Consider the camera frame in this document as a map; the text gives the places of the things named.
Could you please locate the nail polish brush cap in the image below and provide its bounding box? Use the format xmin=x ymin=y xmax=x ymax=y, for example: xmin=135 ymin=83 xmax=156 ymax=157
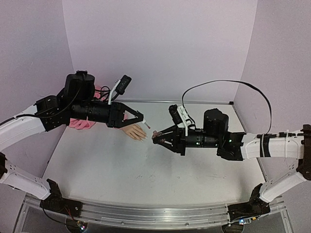
xmin=141 ymin=120 xmax=151 ymax=129

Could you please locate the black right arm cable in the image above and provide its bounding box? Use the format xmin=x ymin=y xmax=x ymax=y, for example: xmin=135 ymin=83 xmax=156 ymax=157
xmin=181 ymin=80 xmax=273 ymax=134

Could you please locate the pink sleeve cloth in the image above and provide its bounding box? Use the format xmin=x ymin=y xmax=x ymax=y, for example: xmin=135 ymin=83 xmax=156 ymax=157
xmin=69 ymin=85 xmax=110 ymax=130

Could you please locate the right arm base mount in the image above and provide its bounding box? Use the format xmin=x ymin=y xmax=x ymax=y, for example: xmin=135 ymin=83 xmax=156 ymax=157
xmin=228 ymin=196 xmax=271 ymax=222

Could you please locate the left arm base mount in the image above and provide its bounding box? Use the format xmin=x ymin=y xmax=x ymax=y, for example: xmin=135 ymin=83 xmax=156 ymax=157
xmin=40 ymin=179 xmax=83 ymax=217

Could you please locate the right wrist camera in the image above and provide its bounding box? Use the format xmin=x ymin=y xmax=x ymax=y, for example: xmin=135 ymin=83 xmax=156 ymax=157
xmin=169 ymin=104 xmax=194 ymax=137

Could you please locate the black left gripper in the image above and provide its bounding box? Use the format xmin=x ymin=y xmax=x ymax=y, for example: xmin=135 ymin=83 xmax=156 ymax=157
xmin=71 ymin=100 xmax=146 ymax=129

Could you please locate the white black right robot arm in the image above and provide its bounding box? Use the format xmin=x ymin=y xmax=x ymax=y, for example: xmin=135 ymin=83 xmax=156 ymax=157
xmin=152 ymin=105 xmax=311 ymax=203

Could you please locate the nail polish bottle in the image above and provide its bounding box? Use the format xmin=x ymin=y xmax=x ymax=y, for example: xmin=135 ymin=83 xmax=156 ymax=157
xmin=152 ymin=131 xmax=165 ymax=144

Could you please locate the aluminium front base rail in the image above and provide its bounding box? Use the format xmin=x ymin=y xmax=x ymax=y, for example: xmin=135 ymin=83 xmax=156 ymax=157
xmin=24 ymin=195 xmax=288 ymax=230

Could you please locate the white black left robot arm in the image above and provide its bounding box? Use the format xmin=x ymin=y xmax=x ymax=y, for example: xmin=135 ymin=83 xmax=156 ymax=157
xmin=0 ymin=71 xmax=144 ymax=212

